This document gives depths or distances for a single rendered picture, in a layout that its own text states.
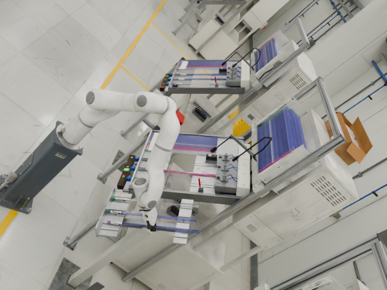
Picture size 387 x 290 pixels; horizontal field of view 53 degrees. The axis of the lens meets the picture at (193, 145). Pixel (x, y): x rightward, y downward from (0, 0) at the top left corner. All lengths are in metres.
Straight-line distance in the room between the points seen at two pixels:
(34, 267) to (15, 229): 0.28
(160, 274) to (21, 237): 1.00
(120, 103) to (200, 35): 4.91
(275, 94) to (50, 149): 2.08
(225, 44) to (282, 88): 3.40
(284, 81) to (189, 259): 1.76
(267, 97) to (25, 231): 2.28
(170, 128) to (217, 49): 5.17
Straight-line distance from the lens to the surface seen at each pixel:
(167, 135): 1.86
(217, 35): 6.88
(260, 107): 3.72
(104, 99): 2.15
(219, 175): 2.51
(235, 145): 2.90
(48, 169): 2.60
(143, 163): 2.70
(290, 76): 3.60
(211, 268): 2.92
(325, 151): 2.21
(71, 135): 2.39
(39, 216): 2.98
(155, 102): 1.91
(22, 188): 2.78
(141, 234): 2.31
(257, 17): 6.78
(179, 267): 2.95
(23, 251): 2.81
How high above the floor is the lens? 2.30
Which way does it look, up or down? 28 degrees down
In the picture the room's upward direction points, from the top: 51 degrees clockwise
